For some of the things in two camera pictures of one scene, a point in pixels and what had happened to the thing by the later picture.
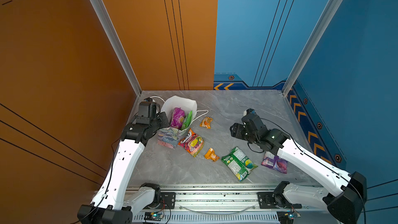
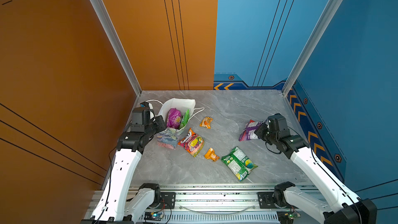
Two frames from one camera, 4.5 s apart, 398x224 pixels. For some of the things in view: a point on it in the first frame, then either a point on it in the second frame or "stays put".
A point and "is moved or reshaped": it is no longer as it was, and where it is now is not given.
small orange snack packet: x=206 y=122 stays put
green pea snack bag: x=239 y=164 stays put
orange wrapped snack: x=211 y=155 stays put
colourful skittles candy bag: x=193 y=143 stays put
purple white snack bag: x=274 y=162 is moved or reshaped
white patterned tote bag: x=182 y=112 is moved or reshaped
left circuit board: x=154 y=216 stays put
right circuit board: x=287 y=217 stays put
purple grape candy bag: x=178 y=117 is moved or reshaped
